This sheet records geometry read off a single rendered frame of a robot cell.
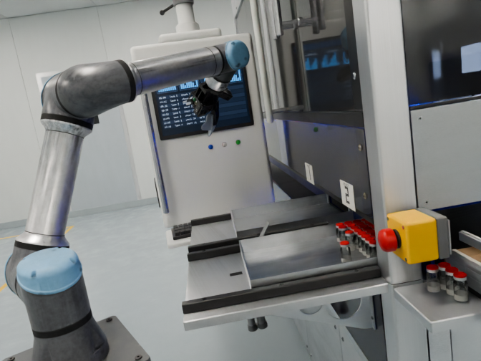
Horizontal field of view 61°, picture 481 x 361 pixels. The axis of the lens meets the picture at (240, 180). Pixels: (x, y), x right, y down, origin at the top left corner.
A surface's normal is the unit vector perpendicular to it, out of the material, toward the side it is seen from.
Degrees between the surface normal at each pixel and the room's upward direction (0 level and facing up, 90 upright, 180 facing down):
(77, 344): 72
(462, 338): 90
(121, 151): 90
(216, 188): 90
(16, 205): 90
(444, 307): 0
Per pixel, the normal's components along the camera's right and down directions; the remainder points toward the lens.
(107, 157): 0.09, 0.16
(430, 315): -0.15, -0.97
